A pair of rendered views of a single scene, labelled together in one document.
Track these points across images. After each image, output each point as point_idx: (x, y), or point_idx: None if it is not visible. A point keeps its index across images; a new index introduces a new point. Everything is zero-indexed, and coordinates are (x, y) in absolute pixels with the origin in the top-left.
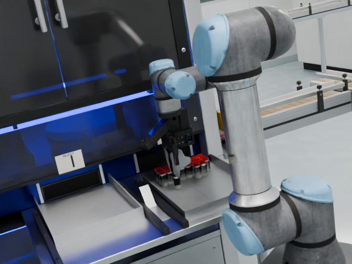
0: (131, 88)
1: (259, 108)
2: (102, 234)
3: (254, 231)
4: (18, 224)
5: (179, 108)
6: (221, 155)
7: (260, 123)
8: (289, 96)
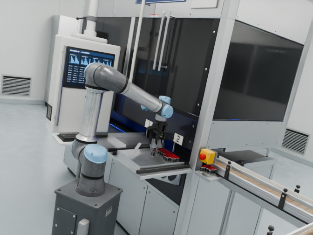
0: (174, 109)
1: (90, 102)
2: (113, 143)
3: (72, 145)
4: None
5: (159, 120)
6: (193, 169)
7: (87, 107)
8: (278, 186)
